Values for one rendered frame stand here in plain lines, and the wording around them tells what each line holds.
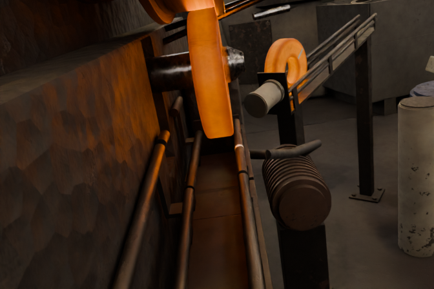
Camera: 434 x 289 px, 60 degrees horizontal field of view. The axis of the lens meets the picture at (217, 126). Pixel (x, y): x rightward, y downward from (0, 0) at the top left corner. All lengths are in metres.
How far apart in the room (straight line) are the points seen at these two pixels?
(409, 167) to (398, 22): 1.51
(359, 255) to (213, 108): 1.12
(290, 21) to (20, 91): 2.95
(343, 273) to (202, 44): 1.09
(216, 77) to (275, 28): 2.74
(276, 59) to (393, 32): 1.81
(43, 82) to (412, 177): 1.20
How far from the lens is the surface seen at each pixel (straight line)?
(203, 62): 0.39
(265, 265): 0.33
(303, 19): 3.10
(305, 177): 0.80
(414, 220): 1.39
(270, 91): 0.85
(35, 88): 0.21
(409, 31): 2.73
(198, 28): 0.41
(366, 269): 1.40
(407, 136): 1.27
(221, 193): 0.50
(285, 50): 0.93
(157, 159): 0.37
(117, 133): 0.31
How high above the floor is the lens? 0.90
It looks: 18 degrees down
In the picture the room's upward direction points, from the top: 9 degrees counter-clockwise
